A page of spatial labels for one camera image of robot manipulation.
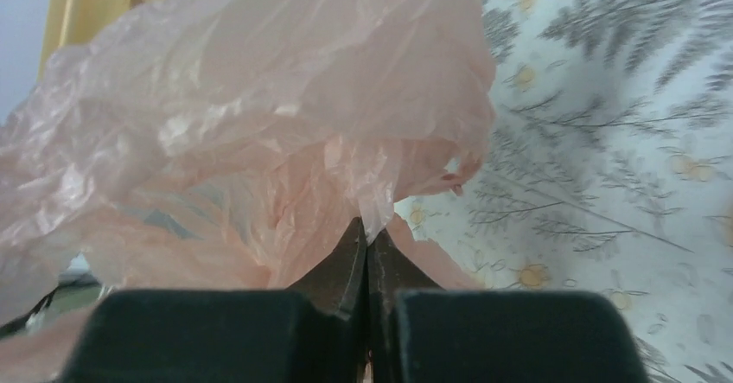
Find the pink plastic trash bag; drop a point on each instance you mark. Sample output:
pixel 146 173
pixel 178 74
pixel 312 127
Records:
pixel 227 144

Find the floral tablecloth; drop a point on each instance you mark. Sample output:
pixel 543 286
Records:
pixel 610 169

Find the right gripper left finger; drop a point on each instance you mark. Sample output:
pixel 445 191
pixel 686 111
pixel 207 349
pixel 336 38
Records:
pixel 311 331

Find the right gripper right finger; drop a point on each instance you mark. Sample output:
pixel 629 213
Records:
pixel 420 332

